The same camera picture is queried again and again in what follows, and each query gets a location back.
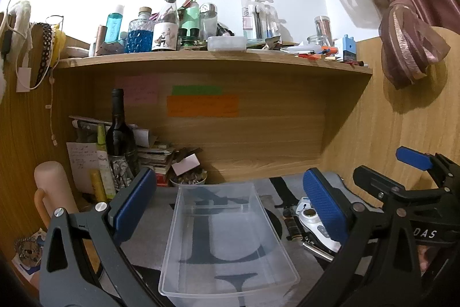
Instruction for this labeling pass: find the bowl of beads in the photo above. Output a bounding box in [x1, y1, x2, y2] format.
[169, 170, 208, 187]

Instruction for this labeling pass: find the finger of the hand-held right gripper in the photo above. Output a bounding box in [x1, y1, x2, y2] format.
[352, 165, 444, 207]
[395, 146, 460, 185]

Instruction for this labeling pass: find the white plastic box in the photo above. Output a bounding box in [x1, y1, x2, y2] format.
[208, 36, 248, 52]

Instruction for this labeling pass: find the white fluffy hanging item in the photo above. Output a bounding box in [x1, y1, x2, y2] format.
[6, 0, 34, 59]

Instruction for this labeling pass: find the green sticky note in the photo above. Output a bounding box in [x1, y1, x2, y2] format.
[171, 85, 222, 95]

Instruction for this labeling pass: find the handwritten note paper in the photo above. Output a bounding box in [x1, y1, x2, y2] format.
[66, 142, 99, 194]

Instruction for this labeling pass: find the teal liquid bottle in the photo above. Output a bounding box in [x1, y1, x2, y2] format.
[107, 4, 125, 42]

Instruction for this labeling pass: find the clear bottle silver cap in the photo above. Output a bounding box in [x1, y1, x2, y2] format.
[199, 3, 218, 41]

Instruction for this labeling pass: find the orange sticky note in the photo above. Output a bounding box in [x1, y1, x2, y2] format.
[167, 95, 239, 118]

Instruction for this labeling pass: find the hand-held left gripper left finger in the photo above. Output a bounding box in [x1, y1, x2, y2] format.
[39, 168, 159, 307]

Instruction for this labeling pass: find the tall glass jar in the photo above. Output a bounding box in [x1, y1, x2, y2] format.
[314, 16, 333, 38]

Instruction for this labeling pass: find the beige cylindrical pillar object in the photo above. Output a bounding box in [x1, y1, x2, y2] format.
[34, 161, 80, 232]

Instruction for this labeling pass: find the copper tube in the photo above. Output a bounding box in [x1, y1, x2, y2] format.
[95, 25, 108, 56]

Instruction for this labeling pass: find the pink curtain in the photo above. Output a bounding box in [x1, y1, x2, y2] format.
[301, 0, 460, 90]

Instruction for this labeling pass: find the yellow tube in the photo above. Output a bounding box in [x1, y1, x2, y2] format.
[90, 170, 108, 204]

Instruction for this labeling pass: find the pink sticky note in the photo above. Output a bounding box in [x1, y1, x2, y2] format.
[115, 76, 159, 105]

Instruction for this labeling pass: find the white card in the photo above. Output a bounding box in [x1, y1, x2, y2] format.
[171, 154, 200, 176]

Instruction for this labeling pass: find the mint green pump bottle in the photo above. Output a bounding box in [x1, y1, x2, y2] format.
[180, 0, 201, 47]

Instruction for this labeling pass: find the clear plastic bin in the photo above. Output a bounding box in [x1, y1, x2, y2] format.
[158, 182, 300, 307]

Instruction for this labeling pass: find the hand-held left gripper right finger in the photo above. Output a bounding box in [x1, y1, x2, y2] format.
[302, 167, 423, 307]

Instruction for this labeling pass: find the green spray bottle white label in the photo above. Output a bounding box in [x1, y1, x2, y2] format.
[95, 123, 116, 201]

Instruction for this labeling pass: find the short glass jar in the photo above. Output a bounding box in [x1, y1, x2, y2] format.
[307, 35, 333, 47]

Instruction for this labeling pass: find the silver metal tool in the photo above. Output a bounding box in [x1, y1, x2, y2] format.
[302, 240, 335, 262]

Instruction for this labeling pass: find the white hanging tag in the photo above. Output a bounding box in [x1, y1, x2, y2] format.
[16, 67, 33, 92]

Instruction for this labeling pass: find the black patterned hair band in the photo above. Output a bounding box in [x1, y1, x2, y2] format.
[35, 23, 60, 86]

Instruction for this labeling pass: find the white handheld massager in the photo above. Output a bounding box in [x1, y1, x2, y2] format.
[296, 197, 342, 253]

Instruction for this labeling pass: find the clear bottle with illustrated label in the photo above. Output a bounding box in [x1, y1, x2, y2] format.
[152, 0, 179, 52]

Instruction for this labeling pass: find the dark wine bottle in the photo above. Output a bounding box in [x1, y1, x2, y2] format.
[105, 88, 141, 192]

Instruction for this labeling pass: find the blue and white box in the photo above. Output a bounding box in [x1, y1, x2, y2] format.
[341, 34, 357, 62]

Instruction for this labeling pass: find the blue faceted glass bottle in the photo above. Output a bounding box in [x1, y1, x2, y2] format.
[126, 7, 156, 54]

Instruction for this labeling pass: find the grey printed desk mat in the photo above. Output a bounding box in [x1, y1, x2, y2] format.
[77, 174, 346, 307]

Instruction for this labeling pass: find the blister pack of tools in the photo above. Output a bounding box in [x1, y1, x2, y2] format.
[241, 0, 281, 41]

